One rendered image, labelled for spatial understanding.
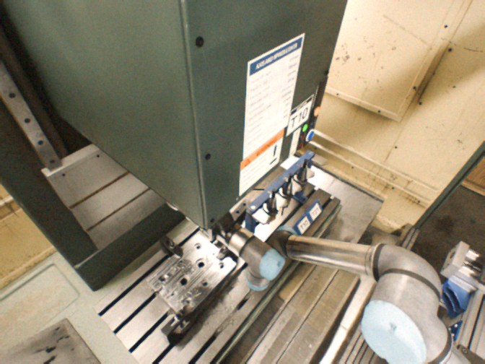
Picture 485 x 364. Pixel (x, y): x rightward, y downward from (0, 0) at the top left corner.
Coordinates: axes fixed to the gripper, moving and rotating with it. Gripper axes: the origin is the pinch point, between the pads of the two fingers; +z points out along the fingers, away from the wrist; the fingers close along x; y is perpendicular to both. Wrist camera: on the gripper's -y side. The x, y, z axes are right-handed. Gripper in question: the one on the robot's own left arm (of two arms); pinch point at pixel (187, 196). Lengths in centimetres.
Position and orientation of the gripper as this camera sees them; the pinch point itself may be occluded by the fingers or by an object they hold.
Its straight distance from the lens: 92.2
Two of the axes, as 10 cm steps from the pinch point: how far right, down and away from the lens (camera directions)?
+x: 6.4, -5.5, 5.3
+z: -7.6, -5.1, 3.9
